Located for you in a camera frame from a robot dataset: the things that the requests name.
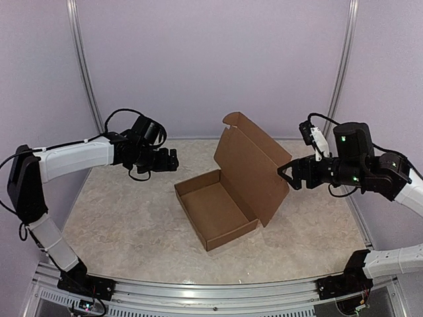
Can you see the aluminium front frame rail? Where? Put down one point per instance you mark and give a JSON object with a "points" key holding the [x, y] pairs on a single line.
{"points": [[141, 298]]}

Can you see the right aluminium side rail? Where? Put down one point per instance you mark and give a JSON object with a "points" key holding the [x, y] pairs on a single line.
{"points": [[360, 222]]}

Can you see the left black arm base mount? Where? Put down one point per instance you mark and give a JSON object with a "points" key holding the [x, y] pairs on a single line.
{"points": [[92, 286]]}

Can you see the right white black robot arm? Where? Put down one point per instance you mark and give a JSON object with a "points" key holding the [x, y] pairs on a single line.
{"points": [[391, 175]]}

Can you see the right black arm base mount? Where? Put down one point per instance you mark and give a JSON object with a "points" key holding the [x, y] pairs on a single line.
{"points": [[334, 286]]}

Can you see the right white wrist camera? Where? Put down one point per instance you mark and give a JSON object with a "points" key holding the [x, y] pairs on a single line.
{"points": [[314, 137]]}

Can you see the aluminium corner post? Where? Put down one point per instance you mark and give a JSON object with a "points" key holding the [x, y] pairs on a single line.
{"points": [[344, 58], [75, 28]]}

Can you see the brown cardboard box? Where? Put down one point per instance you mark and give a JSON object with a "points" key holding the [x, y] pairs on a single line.
{"points": [[224, 204]]}

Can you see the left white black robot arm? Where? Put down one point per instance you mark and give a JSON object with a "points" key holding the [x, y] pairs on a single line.
{"points": [[139, 149]]}

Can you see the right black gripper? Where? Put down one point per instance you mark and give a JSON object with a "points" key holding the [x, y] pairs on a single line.
{"points": [[300, 164]]}

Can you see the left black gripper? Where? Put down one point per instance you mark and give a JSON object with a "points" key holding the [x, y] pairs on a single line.
{"points": [[164, 165]]}

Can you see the right aluminium corner post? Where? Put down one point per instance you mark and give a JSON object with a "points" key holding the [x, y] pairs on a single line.
{"points": [[344, 58]]}

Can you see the left aluminium corner post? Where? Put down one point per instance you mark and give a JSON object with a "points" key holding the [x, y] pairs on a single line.
{"points": [[75, 28]]}

